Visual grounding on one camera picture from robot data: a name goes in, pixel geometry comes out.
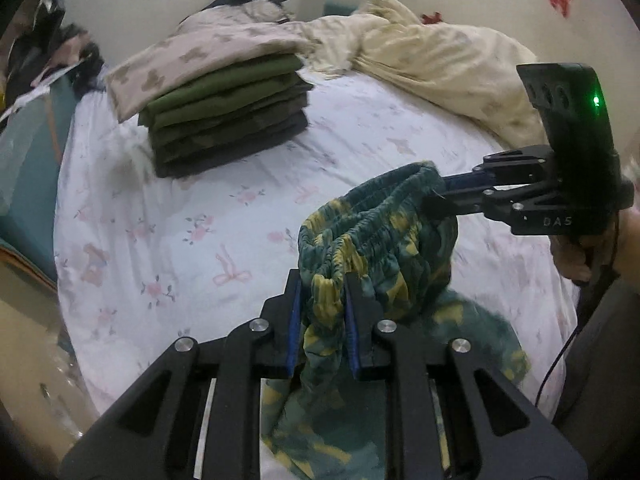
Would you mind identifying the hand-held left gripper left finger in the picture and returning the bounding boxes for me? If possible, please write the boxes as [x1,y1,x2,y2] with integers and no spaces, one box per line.
[60,269,306,480]

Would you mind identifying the black cable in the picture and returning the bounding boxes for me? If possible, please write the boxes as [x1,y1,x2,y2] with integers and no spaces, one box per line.
[535,255,621,407]

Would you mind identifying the cream crumpled blanket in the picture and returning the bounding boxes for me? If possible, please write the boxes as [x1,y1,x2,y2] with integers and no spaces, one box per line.
[299,0,551,150]

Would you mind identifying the beige patterned folded pants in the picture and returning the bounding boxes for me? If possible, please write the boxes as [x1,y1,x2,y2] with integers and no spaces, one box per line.
[106,24,312,123]

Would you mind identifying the person's grey clothing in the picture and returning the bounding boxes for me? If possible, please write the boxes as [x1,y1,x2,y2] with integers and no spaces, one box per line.
[552,275,640,441]

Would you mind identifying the white paper sheet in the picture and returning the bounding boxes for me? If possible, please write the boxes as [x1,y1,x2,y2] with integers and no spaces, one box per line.
[0,57,87,122]

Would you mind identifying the person's right hand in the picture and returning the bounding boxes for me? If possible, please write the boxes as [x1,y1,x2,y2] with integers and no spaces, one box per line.
[550,219,624,284]

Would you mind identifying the green yellow camouflage pants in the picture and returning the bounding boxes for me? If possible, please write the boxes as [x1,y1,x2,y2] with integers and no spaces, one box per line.
[260,160,531,480]

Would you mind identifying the teal headboard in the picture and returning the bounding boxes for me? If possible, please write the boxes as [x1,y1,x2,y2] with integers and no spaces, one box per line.
[322,0,367,19]

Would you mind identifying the dark clutter pile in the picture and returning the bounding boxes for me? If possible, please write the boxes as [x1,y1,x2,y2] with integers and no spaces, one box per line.
[9,7,105,93]

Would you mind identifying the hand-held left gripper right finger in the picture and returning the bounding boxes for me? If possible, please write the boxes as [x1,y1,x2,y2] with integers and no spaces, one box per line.
[344,272,589,480]

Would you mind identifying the teal bedside panel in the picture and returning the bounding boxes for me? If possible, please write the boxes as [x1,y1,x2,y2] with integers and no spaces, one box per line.
[0,75,77,283]

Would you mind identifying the olive green folded pants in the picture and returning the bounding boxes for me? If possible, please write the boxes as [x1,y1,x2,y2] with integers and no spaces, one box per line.
[145,54,304,114]
[138,79,312,129]

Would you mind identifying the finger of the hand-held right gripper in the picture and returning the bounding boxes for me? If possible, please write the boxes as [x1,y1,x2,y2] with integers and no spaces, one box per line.
[424,180,582,237]
[439,144,555,193]

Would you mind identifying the dark grey folded pants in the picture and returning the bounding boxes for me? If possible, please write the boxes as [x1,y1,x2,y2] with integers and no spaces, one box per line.
[152,110,309,179]

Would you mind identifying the white floral bed sheet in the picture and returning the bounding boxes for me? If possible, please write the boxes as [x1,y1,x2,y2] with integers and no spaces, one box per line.
[52,67,581,480]

